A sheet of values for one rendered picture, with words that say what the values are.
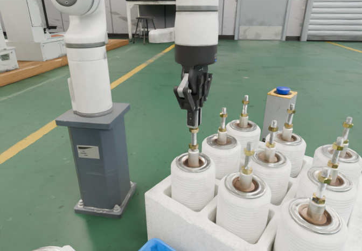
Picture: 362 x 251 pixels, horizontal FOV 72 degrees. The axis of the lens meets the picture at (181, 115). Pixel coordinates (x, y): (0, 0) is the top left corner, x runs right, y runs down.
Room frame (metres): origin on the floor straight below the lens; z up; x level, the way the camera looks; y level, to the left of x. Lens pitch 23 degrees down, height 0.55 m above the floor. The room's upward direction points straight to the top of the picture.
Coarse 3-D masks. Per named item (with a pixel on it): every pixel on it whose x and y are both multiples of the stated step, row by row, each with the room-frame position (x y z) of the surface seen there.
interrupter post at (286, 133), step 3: (285, 129) 0.55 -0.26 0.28; (288, 129) 0.55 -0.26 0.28; (291, 129) 0.55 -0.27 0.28; (282, 132) 0.56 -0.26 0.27; (285, 132) 0.55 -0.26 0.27; (288, 132) 0.55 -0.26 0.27; (291, 132) 0.55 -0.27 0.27; (282, 135) 0.56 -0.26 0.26; (285, 135) 0.55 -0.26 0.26; (288, 135) 0.55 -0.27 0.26; (282, 138) 0.56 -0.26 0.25; (285, 138) 0.55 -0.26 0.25; (288, 138) 0.55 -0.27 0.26
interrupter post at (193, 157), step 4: (188, 152) 0.45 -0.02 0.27; (192, 152) 0.44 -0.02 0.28; (196, 152) 0.44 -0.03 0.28; (188, 156) 0.45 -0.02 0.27; (192, 156) 0.44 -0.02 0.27; (196, 156) 0.44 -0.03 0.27; (188, 160) 0.45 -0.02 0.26; (192, 160) 0.44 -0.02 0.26; (196, 160) 0.44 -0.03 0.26; (192, 164) 0.44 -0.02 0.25; (196, 164) 0.44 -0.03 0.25
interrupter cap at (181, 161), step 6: (180, 156) 0.47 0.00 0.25; (186, 156) 0.47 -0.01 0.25; (204, 156) 0.47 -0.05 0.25; (180, 162) 0.45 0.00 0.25; (186, 162) 0.45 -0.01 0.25; (198, 162) 0.45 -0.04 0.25; (204, 162) 0.45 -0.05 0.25; (210, 162) 0.44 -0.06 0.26; (180, 168) 0.42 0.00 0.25; (186, 168) 0.43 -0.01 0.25; (192, 168) 0.42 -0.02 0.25; (198, 168) 0.42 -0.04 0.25; (204, 168) 0.42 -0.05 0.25
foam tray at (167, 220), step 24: (264, 144) 0.65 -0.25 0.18; (240, 168) 0.56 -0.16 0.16; (168, 192) 0.46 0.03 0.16; (216, 192) 0.47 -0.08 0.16; (288, 192) 0.44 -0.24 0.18; (360, 192) 0.44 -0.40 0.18; (168, 216) 0.39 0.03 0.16; (192, 216) 0.37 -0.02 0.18; (216, 216) 0.40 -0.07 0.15; (360, 216) 0.37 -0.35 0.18; (168, 240) 0.39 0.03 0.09; (192, 240) 0.35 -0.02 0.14; (216, 240) 0.32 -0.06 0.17; (240, 240) 0.31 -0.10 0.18; (264, 240) 0.31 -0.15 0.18; (360, 240) 0.31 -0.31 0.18
